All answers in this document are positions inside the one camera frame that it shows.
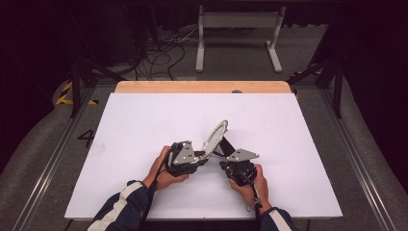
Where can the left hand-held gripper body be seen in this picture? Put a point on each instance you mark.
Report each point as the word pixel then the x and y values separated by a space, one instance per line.
pixel 181 160

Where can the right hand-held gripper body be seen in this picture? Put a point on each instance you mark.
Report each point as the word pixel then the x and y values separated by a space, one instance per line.
pixel 240 170

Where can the person's left hand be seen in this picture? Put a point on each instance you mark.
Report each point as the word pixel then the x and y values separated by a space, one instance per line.
pixel 160 176

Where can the person's right hand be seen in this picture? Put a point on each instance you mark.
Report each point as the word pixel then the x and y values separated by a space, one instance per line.
pixel 260 192

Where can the white table board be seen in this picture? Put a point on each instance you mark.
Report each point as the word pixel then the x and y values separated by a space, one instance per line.
pixel 144 122

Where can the small dark round knob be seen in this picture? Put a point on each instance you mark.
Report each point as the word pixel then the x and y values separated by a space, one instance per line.
pixel 236 91

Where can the yellow black floor tape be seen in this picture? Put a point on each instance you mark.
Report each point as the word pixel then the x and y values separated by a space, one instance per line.
pixel 303 73
pixel 65 96

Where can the black metal stand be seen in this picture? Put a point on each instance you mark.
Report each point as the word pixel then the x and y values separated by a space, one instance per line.
pixel 75 86
pixel 337 86

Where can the aluminium floor rail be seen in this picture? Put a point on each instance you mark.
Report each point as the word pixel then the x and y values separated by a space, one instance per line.
pixel 48 173
pixel 362 173

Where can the white metal desk frame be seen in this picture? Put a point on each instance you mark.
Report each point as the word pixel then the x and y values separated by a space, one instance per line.
pixel 239 20

